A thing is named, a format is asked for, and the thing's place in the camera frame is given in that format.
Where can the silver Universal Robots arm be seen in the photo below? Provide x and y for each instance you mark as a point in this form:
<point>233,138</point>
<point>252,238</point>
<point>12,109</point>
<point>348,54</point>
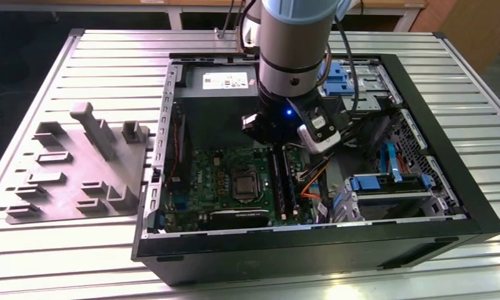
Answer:
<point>291,37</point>

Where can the grey power supply unit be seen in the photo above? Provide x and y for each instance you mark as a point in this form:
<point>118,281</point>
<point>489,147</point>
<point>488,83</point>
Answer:
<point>208,115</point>

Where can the blue drive latch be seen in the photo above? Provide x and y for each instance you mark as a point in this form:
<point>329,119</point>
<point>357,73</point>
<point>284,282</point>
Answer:
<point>332,89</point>

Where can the green motherboard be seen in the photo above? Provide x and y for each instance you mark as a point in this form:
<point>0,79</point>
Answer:
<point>209,162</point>

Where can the silver CPU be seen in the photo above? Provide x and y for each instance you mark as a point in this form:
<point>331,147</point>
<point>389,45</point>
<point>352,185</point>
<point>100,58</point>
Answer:
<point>245,184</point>

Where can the silver drive cage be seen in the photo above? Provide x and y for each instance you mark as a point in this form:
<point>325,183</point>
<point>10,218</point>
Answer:
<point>371,104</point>

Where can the hard disk in blue carrier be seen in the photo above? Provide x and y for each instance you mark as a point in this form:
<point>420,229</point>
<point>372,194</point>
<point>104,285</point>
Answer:
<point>367,182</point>

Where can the black graphics card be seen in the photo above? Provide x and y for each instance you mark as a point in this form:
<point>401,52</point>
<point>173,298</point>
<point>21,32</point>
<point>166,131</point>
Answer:
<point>241,218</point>

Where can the blue VGA connector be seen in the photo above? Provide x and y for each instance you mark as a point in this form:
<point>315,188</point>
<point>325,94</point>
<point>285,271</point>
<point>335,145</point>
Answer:
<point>180,202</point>

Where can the silver disk bay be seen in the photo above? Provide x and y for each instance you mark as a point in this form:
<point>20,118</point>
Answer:
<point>396,196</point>

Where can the black PC case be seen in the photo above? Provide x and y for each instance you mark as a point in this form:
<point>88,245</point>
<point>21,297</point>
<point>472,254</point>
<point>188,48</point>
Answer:
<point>275,250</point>

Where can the grey parts rack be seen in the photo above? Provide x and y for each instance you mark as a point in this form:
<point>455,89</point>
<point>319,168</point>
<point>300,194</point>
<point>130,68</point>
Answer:
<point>86,162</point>

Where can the brown wooden cabinet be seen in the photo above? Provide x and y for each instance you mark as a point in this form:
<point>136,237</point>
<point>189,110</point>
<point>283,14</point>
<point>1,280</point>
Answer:
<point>475,25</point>

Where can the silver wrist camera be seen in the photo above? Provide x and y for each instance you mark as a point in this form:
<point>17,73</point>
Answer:
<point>320,145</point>

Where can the wooden desk white frame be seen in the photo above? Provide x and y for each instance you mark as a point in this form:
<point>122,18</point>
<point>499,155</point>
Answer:
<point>412,18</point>

